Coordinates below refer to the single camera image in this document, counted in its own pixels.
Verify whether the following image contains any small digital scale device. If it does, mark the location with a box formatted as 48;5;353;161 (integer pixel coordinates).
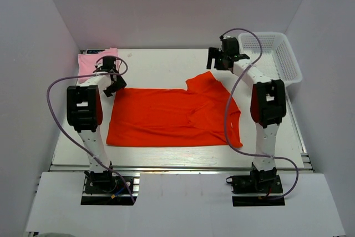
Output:
85;49;106;54

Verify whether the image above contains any white plastic mesh basket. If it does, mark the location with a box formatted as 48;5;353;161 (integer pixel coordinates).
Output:
234;32;302;87

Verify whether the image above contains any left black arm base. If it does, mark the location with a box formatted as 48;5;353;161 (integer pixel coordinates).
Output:
80;171;138;206

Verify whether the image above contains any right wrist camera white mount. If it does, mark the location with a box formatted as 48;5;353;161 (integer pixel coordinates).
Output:
219;35;234;41

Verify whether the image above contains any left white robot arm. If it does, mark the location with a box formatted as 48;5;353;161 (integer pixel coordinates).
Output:
67;56;126;192

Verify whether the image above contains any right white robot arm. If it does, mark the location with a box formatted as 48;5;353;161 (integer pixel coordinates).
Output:
206;36;286;192

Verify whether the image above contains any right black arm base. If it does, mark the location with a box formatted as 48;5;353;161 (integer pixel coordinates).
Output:
226;168;285;207

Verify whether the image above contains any orange t-shirt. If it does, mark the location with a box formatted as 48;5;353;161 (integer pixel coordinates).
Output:
106;72;242;148

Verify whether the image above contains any folded pink t-shirt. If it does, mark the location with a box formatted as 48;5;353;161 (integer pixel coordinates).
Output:
78;48;118;76

